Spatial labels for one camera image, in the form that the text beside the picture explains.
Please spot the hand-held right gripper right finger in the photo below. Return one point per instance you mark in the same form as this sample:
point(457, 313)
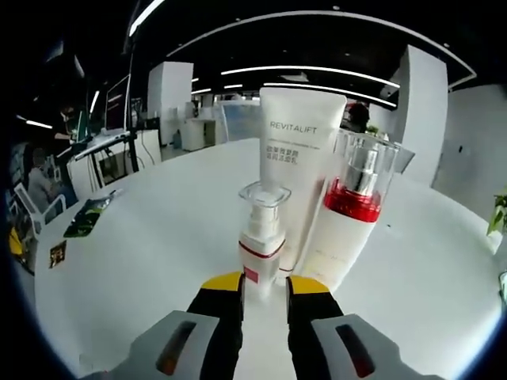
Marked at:
point(313, 305)

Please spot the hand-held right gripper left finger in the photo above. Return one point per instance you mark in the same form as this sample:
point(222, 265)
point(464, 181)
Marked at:
point(214, 308)

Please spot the gold foil packet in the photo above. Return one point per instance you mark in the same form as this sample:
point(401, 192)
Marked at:
point(58, 254)

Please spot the white skincare bottle red collar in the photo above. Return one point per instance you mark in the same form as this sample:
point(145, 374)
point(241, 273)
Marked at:
point(344, 237)

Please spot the small skincare bottle red label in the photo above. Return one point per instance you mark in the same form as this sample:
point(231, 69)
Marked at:
point(259, 245)

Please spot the green packet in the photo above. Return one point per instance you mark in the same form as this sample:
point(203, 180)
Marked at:
point(89, 215)

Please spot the white skincare tube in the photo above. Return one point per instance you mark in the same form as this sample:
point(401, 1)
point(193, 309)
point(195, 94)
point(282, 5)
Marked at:
point(293, 130)

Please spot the white office chair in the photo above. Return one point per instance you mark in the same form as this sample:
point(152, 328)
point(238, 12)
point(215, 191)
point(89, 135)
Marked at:
point(39, 213)

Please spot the white desk with black legs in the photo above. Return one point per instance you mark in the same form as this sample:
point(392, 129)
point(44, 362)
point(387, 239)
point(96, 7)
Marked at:
point(107, 139)

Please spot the frosted white partition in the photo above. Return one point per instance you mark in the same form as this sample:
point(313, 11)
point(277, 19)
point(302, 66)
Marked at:
point(241, 120)

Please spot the potted green plant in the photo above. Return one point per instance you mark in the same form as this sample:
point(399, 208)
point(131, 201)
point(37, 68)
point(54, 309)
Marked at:
point(500, 210)

